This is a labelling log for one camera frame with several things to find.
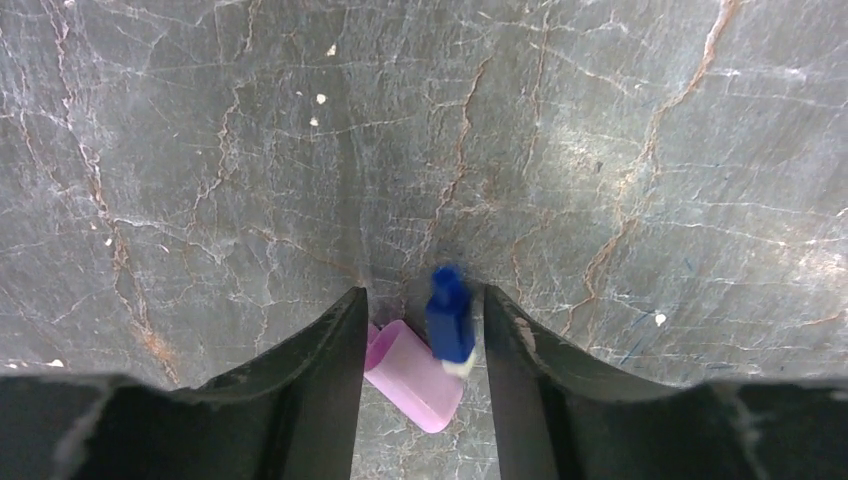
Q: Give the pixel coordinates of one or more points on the dark blue pen cap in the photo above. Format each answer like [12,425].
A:
[449,321]

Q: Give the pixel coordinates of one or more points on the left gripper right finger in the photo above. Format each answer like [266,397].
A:
[560,413]

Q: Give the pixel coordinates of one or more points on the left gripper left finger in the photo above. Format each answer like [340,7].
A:
[289,413]

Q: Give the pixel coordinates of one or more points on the pink highlighter cap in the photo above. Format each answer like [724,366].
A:
[401,366]

